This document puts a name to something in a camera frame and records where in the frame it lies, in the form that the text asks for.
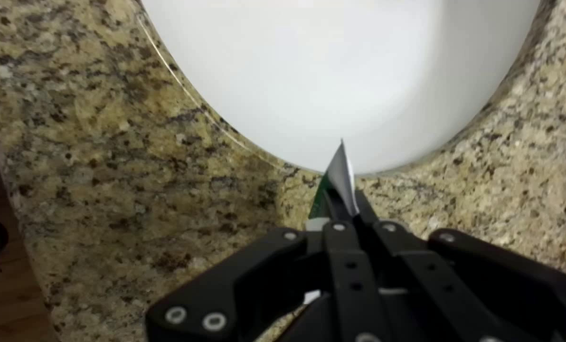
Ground green white toothpaste tube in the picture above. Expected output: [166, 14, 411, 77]
[305, 143, 358, 233]

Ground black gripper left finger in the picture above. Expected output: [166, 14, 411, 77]
[143, 193, 390, 342]

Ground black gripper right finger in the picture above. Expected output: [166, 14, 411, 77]
[354, 191, 566, 342]

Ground white oval sink basin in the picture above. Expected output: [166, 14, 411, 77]
[140, 0, 542, 176]

